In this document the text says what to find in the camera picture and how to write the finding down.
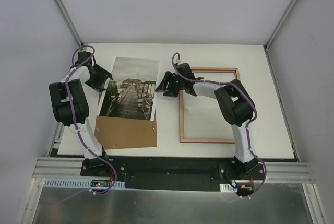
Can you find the right aluminium corner post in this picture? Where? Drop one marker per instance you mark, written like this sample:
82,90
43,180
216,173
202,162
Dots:
284,17

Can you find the transparent plastic sheet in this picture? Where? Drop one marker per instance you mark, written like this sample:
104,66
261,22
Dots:
201,121

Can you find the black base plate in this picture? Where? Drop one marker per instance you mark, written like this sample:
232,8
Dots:
171,173

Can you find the left white cable duct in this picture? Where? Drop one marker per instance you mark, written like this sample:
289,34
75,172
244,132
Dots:
83,184

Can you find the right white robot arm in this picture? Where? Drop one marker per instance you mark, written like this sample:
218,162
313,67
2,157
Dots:
235,104

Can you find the left aluminium corner post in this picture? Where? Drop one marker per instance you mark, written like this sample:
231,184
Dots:
68,21

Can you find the aluminium corner post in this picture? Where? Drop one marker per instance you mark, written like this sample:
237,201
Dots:
68,21
284,17

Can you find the blue wooden picture frame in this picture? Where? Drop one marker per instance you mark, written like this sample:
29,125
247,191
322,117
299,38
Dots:
219,74

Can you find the white cable duct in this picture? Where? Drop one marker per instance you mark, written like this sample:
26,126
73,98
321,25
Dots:
83,184
227,188

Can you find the right white cable duct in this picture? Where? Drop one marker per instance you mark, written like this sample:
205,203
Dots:
227,188

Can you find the aluminium front rail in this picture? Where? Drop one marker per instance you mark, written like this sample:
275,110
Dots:
277,172

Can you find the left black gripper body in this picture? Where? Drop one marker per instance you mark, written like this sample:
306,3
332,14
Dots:
100,78

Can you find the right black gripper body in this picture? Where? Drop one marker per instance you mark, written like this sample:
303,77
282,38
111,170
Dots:
171,83

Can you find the brown cardboard backing board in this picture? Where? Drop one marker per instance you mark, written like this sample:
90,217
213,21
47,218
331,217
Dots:
122,133

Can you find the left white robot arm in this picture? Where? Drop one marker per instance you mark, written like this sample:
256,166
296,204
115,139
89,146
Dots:
70,106

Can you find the pier landscape photo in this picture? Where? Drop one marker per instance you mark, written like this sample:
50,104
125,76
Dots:
130,93

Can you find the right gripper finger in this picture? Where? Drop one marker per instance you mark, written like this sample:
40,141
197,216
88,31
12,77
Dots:
166,83
171,93

